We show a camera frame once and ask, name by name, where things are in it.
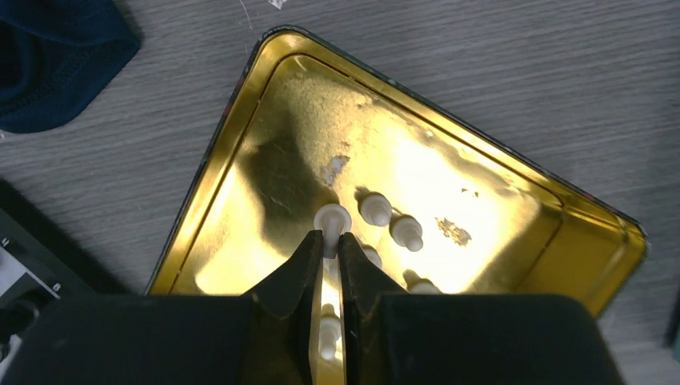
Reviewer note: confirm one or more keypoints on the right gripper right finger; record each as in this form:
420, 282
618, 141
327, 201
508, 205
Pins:
395, 337

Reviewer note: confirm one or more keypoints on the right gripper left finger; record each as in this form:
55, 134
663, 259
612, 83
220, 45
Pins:
259, 337

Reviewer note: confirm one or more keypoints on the white pawn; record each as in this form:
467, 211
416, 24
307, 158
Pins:
376, 210
424, 287
372, 255
330, 332
407, 232
333, 220

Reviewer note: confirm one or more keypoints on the gold tin tray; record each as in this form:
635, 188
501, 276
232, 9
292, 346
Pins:
310, 126

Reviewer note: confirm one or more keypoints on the white pawn in tin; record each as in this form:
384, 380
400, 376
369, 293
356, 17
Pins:
376, 210
424, 287
407, 232
330, 332

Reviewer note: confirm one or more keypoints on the black white chessboard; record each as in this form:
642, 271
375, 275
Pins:
39, 264

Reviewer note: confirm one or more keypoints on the dark blue cloth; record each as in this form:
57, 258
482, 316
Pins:
56, 57

